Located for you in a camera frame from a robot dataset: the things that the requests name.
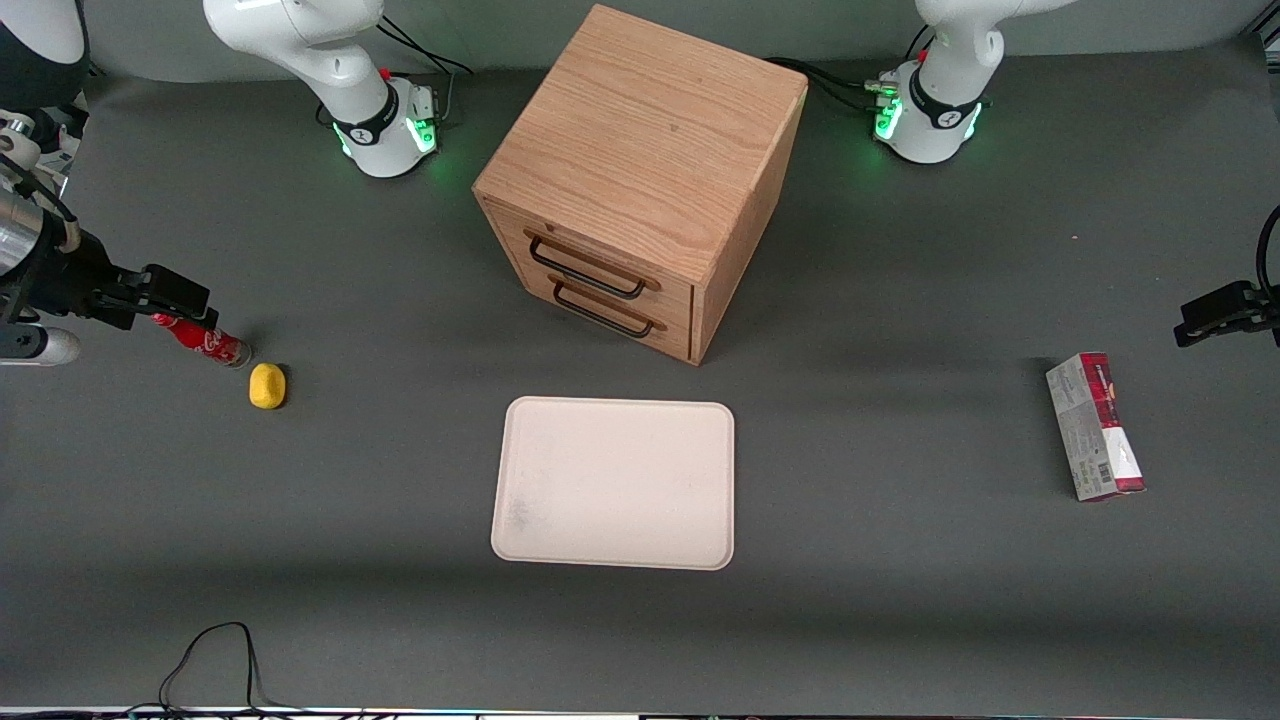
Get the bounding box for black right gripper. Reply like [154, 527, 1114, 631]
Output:
[0, 228, 220, 332]

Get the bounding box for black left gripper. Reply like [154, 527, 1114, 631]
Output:
[1174, 282, 1280, 349]

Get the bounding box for red coke bottle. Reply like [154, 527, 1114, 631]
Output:
[152, 313, 254, 369]

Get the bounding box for cream rectangular tray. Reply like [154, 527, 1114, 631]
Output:
[490, 396, 736, 571]

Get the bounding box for yellow lemon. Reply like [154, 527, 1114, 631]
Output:
[248, 362, 288, 411]

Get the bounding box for red and grey carton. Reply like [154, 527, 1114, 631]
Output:
[1045, 351, 1147, 503]

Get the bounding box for white round fixture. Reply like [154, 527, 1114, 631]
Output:
[0, 112, 43, 183]

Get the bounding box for wooden drawer cabinet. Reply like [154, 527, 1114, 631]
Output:
[472, 3, 809, 367]

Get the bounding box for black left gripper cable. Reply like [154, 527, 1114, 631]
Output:
[1256, 205, 1280, 301]

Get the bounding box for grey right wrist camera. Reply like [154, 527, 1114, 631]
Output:
[0, 328, 82, 367]

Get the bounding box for black right arm base cables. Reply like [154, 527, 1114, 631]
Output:
[376, 14, 476, 127]

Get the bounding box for black arm base cables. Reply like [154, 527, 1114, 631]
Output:
[376, 14, 476, 127]
[763, 24, 937, 115]

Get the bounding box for thin black looped cable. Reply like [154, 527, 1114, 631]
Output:
[158, 621, 301, 717]

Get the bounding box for black metal drawer handle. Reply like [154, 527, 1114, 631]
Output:
[526, 232, 650, 301]
[550, 279, 657, 339]

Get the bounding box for black left arm base cables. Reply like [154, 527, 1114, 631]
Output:
[763, 24, 937, 115]

